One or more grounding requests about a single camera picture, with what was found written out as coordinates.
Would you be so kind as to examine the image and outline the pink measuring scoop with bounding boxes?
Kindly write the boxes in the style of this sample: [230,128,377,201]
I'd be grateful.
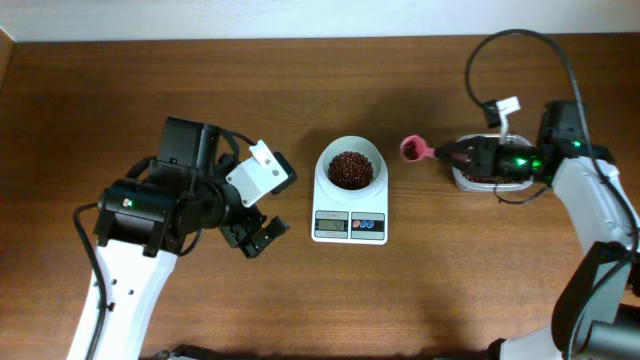
[400,135,436,162]

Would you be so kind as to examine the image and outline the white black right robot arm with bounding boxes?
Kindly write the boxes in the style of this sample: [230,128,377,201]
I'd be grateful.
[435,101,639,359]

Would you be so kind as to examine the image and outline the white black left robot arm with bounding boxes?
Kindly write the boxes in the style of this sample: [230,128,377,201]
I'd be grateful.
[68,117,297,359]

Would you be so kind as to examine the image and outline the white digital kitchen scale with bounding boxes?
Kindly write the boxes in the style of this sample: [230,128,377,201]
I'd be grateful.
[311,149,390,245]

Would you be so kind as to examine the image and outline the red adzuki beans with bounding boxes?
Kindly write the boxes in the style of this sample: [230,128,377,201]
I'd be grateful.
[461,172,522,185]

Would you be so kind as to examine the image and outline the clear plastic container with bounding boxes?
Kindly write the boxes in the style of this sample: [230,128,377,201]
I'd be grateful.
[452,134,533,192]

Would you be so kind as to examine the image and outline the red beans in bowl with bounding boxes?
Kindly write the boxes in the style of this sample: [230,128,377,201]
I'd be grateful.
[328,151,374,190]

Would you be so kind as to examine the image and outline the white round bowl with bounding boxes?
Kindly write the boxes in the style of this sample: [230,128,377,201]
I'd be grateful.
[316,136,386,196]

